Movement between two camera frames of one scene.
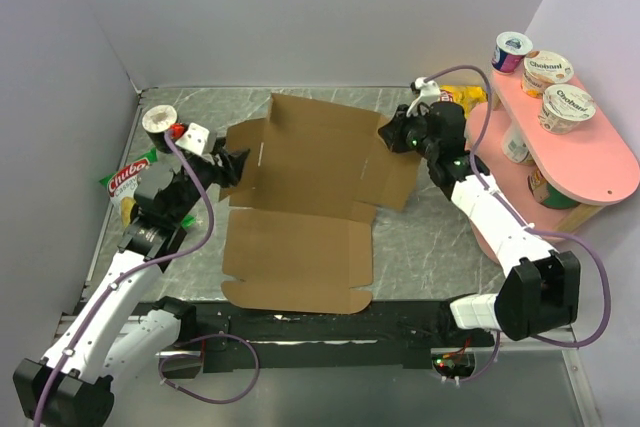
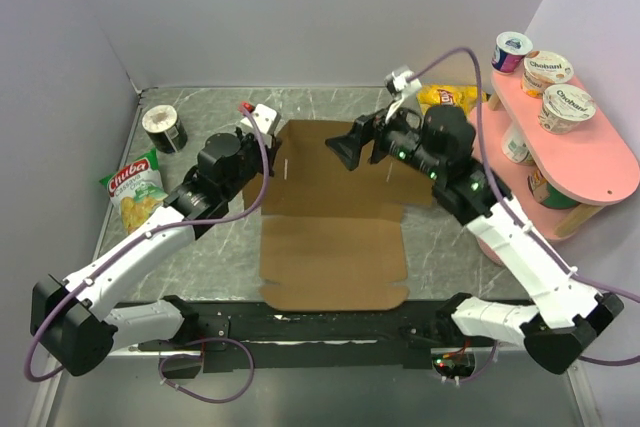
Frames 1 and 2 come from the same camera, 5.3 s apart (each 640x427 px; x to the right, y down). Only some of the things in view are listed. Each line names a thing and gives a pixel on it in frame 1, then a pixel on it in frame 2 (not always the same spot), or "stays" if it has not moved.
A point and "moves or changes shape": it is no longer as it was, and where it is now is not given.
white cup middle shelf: [515, 145] stays
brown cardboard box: [298, 232] moves or changes shape
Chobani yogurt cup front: [564, 107] stays
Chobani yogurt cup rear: [544, 68] stays
